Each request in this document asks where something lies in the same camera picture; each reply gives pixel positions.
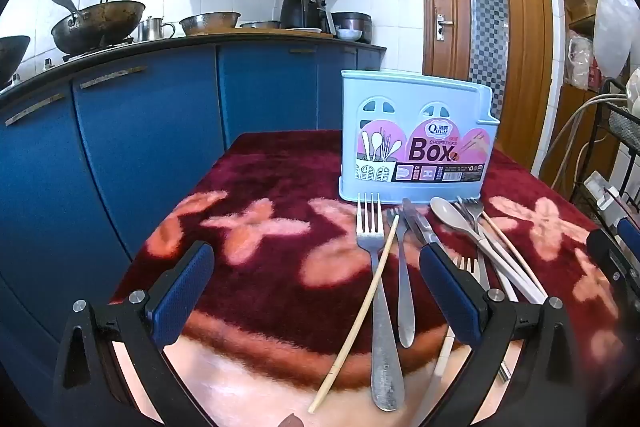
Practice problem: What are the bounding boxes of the wooden shelf unit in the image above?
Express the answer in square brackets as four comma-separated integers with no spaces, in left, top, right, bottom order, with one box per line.
[547,0,618,188]

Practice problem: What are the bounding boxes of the gas stove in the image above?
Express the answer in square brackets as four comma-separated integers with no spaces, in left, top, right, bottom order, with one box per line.
[40,36,137,70]

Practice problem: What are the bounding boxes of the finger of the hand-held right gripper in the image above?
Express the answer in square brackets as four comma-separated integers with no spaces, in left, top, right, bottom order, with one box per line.
[586,228,640,294]
[617,217,640,254]

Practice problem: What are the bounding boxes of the black wire rack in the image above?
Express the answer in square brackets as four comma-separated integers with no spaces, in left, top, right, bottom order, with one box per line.
[597,77,640,228]

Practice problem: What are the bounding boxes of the pale wooden chopstick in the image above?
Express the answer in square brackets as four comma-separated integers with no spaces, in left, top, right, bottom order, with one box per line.
[307,214,401,414]

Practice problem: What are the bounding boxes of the red floral printed blanket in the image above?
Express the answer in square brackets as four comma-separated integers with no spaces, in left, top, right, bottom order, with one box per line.
[112,129,631,427]

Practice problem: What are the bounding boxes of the pink white plastic bag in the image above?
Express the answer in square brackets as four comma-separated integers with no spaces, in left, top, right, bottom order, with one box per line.
[565,32,601,90]

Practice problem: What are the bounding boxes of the pale cable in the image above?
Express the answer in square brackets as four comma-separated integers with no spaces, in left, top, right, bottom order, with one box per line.
[550,94,626,188]

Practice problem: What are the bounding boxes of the white chopstick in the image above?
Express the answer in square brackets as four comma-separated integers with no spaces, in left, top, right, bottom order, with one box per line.
[479,231,538,304]

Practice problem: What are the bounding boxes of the large steel bowl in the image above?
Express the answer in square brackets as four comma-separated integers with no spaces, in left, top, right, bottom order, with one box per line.
[179,12,242,36]

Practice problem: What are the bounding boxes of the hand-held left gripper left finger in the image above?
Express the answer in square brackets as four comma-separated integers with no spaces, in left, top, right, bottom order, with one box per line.
[52,241,216,427]

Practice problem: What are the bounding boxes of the beige plastic spoon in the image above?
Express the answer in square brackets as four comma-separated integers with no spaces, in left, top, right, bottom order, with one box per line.
[430,196,548,305]

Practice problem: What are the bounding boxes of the wooden cutting board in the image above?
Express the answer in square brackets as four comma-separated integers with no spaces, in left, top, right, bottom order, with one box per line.
[235,28,335,39]

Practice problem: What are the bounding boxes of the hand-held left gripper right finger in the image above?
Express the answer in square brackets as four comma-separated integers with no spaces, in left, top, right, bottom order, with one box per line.
[419,242,583,427]

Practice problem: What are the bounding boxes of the large dark wok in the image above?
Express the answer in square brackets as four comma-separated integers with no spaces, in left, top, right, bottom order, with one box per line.
[41,0,147,55]

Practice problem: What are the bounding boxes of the white power strip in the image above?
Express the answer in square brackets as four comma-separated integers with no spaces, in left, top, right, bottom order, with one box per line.
[585,172,621,223]

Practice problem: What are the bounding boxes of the thin brown wooden chopstick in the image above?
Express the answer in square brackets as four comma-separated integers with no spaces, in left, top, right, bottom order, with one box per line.
[481,212,549,299]

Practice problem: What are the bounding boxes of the cardboard box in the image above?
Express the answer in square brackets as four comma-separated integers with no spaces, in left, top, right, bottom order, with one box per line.
[562,0,598,20]

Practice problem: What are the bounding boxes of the small dark wok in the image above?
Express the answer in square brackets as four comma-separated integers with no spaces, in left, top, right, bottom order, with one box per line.
[0,35,32,88]

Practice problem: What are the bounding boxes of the large white plastic bag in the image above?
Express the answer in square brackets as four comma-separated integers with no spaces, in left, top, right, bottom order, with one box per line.
[592,0,640,80]

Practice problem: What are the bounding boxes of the steel kettle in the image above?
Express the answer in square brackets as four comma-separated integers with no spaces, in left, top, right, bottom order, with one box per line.
[136,16,177,42]

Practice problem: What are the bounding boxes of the steel table knife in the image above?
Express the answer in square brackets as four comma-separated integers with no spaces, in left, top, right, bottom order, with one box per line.
[401,198,443,248]

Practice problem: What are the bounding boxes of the light blue plastic utensil box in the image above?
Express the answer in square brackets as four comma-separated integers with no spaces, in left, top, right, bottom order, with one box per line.
[339,69,501,204]

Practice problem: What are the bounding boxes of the black air fryer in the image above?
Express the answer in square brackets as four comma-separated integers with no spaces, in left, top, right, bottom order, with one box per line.
[280,0,337,32]

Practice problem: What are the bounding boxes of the large steel fork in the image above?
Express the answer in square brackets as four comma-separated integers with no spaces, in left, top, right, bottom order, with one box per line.
[355,192,406,413]

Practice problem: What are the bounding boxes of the small steel fork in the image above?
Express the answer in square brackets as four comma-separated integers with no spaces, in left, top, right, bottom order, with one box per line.
[386,206,417,349]

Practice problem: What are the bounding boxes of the blue kitchen base cabinets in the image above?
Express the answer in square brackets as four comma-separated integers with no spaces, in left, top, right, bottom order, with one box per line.
[0,44,386,408]

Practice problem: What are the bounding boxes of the black rice cooker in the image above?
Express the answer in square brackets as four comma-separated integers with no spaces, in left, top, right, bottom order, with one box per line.
[331,12,373,44]

